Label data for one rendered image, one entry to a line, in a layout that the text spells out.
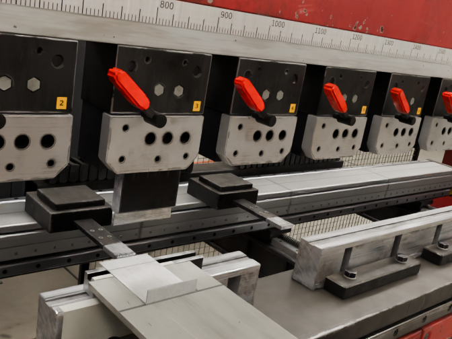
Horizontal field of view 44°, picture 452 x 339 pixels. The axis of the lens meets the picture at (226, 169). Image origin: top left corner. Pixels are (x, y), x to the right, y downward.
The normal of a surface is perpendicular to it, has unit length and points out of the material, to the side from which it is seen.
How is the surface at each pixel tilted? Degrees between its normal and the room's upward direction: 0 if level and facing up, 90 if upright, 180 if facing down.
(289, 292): 0
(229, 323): 0
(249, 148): 90
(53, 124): 90
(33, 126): 90
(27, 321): 0
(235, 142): 90
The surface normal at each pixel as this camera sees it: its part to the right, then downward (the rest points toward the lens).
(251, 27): 0.64, 0.31
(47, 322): -0.75, 0.06
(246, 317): 0.17, -0.95
